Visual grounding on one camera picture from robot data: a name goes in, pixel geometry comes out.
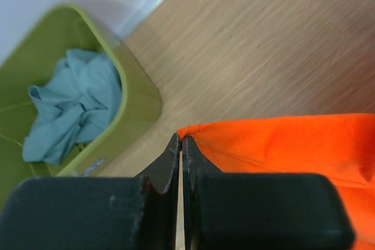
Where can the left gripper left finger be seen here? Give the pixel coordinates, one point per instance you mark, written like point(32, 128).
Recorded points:
point(96, 212)

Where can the light blue t shirt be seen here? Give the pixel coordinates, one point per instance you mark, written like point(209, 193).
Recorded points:
point(75, 106)

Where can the olive green plastic bin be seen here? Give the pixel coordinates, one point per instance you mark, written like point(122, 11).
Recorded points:
point(33, 60)

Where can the orange t shirt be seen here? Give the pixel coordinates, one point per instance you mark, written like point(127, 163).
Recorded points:
point(338, 146)

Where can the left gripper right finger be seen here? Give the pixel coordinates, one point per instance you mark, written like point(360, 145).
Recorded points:
point(259, 210)

